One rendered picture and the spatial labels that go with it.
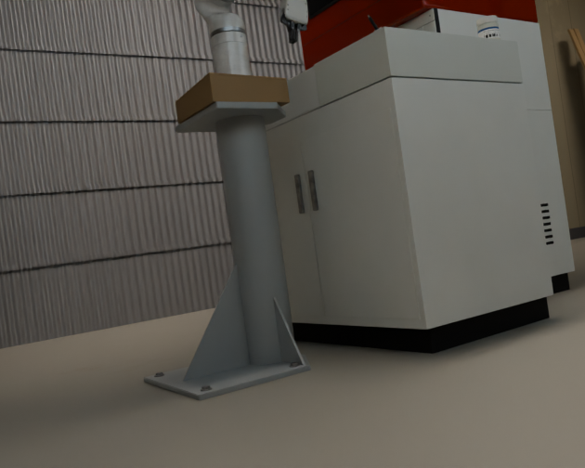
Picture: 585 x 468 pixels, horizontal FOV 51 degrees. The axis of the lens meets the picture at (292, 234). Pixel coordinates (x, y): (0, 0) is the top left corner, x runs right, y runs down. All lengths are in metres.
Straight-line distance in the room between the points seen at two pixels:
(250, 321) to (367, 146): 0.66
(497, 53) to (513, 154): 0.34
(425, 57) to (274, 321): 0.94
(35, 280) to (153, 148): 1.17
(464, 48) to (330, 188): 0.62
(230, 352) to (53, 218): 2.36
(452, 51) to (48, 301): 2.90
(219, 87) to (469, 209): 0.85
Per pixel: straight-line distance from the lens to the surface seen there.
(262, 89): 1.95
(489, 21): 2.34
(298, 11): 2.36
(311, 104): 2.16
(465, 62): 2.12
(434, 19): 2.63
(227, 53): 2.07
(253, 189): 1.95
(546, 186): 2.96
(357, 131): 1.97
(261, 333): 1.96
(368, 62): 1.94
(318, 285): 2.19
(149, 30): 4.65
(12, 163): 4.15
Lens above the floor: 0.38
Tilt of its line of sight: 1 degrees up
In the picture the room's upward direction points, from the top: 8 degrees counter-clockwise
